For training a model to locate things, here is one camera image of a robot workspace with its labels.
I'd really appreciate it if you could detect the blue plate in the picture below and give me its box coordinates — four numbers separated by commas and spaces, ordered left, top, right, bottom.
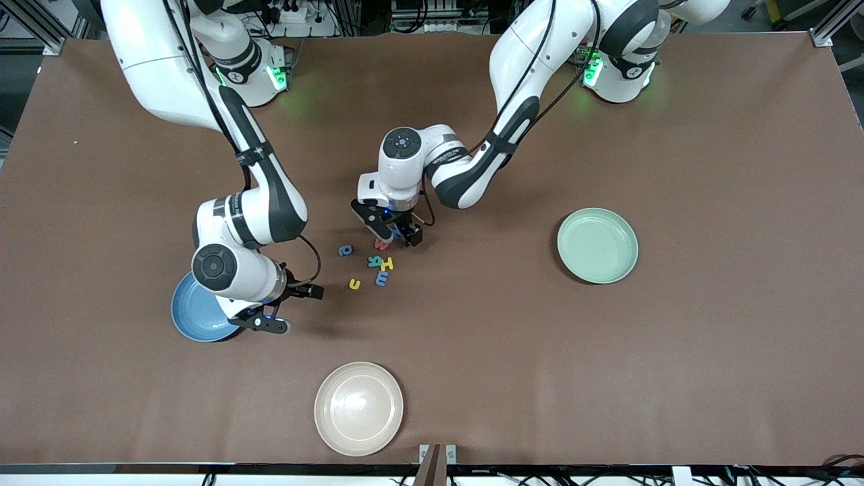
170, 272, 244, 343

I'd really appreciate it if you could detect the aluminium frame post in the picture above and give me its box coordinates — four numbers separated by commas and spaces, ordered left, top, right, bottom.
812, 0, 864, 48
0, 0, 68, 56

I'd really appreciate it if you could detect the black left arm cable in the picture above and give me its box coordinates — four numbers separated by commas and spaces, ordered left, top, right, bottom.
418, 0, 601, 227

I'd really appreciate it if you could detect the white power strip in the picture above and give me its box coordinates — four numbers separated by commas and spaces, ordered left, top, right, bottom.
260, 0, 338, 38

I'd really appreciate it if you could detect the grey equipment rack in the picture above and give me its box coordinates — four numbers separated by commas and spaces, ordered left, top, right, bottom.
390, 0, 493, 34

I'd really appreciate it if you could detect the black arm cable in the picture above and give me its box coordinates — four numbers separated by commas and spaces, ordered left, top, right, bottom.
162, 0, 322, 284
418, 0, 601, 227

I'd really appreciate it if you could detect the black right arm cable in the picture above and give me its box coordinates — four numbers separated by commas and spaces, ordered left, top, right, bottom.
162, 0, 322, 284

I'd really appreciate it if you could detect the green plate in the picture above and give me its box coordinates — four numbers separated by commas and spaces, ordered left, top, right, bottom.
557, 207, 639, 285

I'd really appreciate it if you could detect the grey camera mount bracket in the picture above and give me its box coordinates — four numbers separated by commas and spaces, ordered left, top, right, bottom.
413, 443, 457, 486

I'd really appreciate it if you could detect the brown table mat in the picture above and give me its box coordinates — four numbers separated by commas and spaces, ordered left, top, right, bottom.
0, 32, 864, 468

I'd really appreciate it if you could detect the beige plate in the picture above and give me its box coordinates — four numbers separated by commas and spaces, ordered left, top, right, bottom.
314, 362, 404, 457

